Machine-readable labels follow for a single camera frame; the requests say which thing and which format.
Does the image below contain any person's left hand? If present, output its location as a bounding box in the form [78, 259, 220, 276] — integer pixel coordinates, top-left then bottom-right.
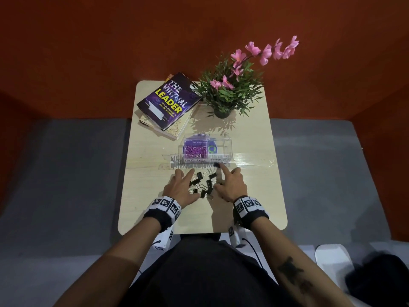
[163, 168, 202, 209]

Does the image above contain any person's right hand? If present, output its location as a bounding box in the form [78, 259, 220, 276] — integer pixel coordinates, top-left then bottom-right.
[213, 162, 249, 204]

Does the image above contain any person's left forearm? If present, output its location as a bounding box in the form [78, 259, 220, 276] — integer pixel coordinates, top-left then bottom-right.
[53, 217, 162, 307]

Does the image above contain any person's right forearm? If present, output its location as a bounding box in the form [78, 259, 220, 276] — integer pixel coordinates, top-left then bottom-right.
[249, 217, 356, 307]

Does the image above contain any pile of black binder clips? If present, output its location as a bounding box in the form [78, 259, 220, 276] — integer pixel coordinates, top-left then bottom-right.
[188, 168, 224, 200]

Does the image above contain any black marker wristband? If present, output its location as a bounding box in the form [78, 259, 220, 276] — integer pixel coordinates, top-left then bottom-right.
[232, 195, 270, 229]
[143, 196, 182, 233]

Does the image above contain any clear plastic organizer box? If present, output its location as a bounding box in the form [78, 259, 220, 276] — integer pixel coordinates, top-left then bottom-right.
[158, 133, 238, 172]

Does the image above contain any purple round container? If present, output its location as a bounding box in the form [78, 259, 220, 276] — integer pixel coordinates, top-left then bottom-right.
[187, 133, 218, 156]

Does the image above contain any pile of purple paper clips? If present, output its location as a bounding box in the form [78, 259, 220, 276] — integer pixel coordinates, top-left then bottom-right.
[182, 145, 209, 159]

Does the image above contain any clear plastic sheet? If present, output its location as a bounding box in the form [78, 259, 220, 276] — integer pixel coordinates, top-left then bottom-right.
[235, 151, 277, 169]

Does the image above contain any beige map cover book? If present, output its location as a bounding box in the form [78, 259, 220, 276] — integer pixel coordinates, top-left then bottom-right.
[138, 107, 193, 141]

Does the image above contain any person's black shirt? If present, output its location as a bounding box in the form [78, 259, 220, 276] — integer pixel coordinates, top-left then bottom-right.
[127, 234, 289, 307]

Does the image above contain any purple cover book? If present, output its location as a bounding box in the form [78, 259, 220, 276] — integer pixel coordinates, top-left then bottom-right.
[136, 72, 203, 132]

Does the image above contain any artificial plant with pink flowers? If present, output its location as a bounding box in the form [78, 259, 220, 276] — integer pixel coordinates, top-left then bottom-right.
[191, 35, 300, 118]

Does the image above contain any white plastic object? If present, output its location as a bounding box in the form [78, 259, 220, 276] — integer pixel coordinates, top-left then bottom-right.
[314, 244, 356, 286]

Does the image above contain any black bag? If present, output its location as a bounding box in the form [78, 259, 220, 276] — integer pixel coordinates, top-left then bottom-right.
[344, 252, 409, 307]

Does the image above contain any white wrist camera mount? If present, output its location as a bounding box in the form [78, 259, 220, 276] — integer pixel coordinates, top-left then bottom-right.
[228, 226, 253, 250]
[153, 229, 175, 252]

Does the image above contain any black cable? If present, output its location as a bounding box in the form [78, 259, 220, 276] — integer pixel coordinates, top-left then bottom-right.
[240, 238, 266, 269]

